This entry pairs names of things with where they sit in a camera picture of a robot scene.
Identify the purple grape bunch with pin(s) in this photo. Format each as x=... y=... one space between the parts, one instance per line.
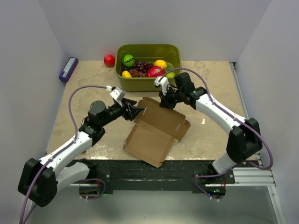
x=140 y=69

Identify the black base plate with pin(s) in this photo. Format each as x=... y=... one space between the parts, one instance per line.
x=194 y=176

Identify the green plastic bin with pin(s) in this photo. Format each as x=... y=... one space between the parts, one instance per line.
x=149 y=53

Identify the red dragon fruit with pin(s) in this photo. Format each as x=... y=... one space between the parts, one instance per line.
x=156 y=71

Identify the yellow lemon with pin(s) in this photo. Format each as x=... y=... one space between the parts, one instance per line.
x=161 y=63

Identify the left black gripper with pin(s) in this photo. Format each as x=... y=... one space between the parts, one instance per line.
x=131 y=112

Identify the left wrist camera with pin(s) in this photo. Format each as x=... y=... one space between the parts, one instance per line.
x=117 y=93

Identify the green lime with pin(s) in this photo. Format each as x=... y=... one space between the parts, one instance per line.
x=170 y=74

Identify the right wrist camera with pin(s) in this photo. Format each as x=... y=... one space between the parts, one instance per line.
x=162 y=83

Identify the red apple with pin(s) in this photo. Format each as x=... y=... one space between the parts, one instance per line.
x=109 y=60

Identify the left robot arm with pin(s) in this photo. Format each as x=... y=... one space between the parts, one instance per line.
x=41 y=179

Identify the purple flat box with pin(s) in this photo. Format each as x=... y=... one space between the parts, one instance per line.
x=68 y=69

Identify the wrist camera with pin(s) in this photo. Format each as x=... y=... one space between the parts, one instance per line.
x=162 y=83
x=117 y=93

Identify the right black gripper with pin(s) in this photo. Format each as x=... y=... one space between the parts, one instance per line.
x=165 y=101

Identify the small yellow fruit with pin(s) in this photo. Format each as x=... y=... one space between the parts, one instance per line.
x=126 y=74

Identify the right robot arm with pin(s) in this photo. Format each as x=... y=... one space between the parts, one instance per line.
x=243 y=140

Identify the green striped ball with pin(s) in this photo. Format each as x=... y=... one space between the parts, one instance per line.
x=128 y=60

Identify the brown cardboard box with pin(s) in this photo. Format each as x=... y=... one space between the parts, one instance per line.
x=154 y=132

